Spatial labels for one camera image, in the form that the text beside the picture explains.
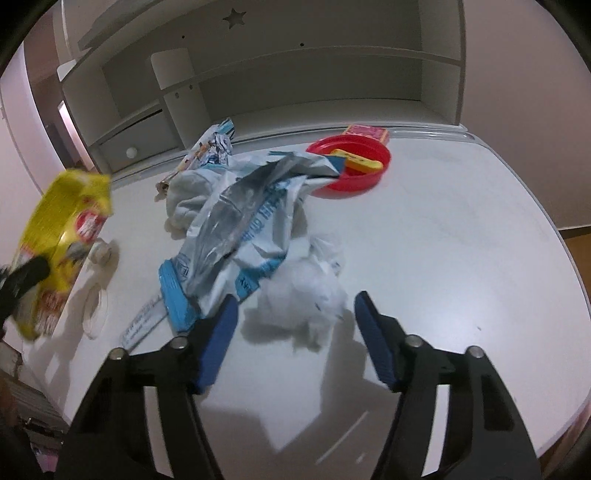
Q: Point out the round white drawer knob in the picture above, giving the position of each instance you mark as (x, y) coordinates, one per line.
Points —
(131, 152)

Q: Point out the white bottle cap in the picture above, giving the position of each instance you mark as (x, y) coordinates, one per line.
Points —
(100, 253)

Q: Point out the crumpled clear plastic wrap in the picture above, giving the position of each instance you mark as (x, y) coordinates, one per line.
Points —
(295, 286)

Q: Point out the thin brown stick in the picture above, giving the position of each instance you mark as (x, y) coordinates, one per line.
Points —
(166, 184)

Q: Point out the red plastic bowl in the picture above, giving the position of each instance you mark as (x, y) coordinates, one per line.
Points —
(355, 185)

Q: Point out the blue white paper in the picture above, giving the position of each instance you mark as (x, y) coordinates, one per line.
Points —
(214, 145)

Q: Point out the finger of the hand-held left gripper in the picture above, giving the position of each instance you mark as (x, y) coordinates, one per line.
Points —
(30, 273)

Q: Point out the clear tape roll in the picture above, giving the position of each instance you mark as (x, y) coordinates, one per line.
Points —
(87, 318)

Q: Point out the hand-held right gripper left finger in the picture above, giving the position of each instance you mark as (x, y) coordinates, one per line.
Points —
(217, 344)

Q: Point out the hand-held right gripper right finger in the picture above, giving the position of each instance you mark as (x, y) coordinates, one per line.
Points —
(374, 344)

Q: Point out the white drawer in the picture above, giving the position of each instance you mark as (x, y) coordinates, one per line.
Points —
(147, 141)

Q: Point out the white plastic bag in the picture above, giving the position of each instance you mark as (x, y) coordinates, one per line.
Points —
(189, 194)

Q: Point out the white paper strip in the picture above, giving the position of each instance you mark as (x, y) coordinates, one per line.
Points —
(138, 325)

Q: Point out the white shelf hutch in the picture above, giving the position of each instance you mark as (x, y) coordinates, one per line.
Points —
(323, 92)

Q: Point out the red patterned box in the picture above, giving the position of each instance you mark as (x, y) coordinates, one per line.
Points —
(367, 132)

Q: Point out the silver blue plastic bag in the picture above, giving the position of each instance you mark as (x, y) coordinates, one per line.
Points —
(240, 217)

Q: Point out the yellow snack bag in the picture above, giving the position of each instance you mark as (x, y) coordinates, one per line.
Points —
(55, 217)

